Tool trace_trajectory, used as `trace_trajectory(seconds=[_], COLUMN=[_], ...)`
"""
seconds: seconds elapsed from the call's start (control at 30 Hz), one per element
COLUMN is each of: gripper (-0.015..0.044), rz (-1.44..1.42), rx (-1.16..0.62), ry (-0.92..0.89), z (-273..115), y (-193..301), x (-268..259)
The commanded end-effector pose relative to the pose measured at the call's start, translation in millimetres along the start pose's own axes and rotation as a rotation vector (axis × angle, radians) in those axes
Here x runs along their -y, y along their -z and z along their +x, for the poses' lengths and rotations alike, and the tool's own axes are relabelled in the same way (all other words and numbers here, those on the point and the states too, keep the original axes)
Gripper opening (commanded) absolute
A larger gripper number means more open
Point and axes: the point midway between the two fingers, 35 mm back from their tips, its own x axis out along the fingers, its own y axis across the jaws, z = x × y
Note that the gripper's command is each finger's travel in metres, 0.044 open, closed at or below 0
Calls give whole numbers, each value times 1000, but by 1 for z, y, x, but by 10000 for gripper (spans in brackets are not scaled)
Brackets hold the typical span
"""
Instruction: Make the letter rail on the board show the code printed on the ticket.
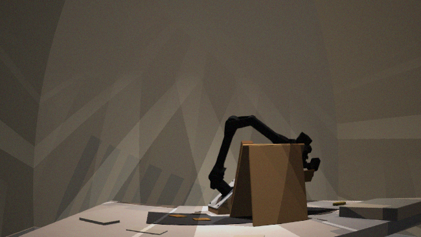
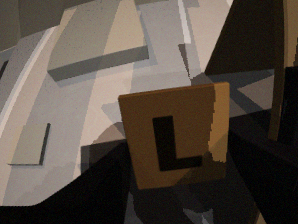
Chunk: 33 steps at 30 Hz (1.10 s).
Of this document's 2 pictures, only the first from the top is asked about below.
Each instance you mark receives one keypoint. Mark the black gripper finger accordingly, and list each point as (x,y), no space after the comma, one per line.
(312,165)

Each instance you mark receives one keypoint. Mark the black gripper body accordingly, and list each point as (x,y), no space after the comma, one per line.
(306,165)

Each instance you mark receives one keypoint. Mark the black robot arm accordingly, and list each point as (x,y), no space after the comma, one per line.
(231,125)

